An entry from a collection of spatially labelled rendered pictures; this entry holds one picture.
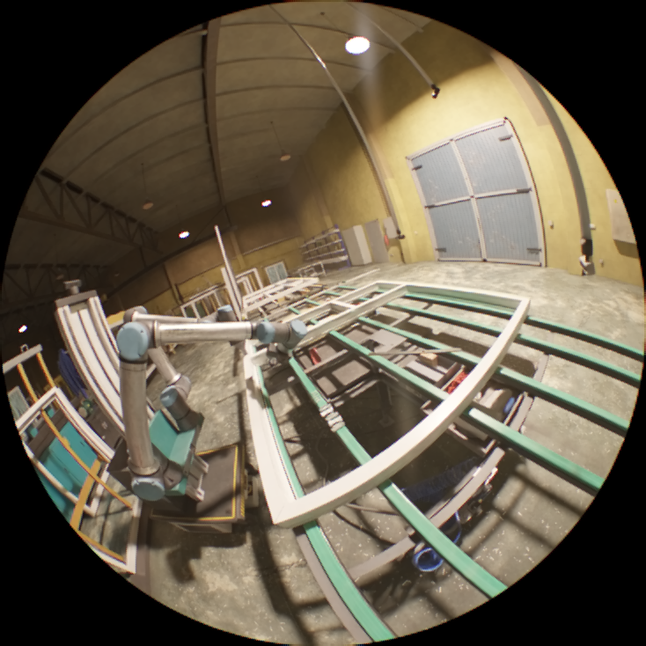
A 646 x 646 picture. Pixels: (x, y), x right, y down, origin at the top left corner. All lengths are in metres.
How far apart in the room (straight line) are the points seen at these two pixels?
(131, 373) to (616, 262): 7.27
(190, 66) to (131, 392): 7.88
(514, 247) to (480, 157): 2.64
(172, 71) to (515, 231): 10.41
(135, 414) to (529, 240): 6.87
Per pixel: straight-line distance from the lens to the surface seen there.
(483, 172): 6.69
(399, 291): 1.72
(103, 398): 1.27
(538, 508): 1.64
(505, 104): 7.03
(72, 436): 4.25
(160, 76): 8.02
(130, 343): 0.74
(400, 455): 0.53
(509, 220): 6.47
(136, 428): 0.86
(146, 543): 2.46
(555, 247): 6.41
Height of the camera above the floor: 1.40
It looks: 20 degrees down
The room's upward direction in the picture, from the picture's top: 19 degrees counter-clockwise
